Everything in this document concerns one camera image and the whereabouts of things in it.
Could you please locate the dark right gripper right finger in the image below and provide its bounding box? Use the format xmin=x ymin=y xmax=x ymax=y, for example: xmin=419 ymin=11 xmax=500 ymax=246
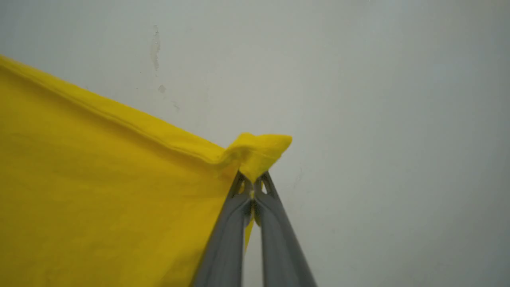
xmin=254 ymin=172 xmax=318 ymax=287

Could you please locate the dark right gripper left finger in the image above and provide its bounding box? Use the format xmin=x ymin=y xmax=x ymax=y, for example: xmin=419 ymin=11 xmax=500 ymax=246
xmin=193 ymin=172 xmax=254 ymax=287

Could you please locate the yellow t-shirt with white patch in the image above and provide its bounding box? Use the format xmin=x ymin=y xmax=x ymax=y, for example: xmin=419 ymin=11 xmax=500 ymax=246
xmin=0 ymin=55 xmax=293 ymax=287

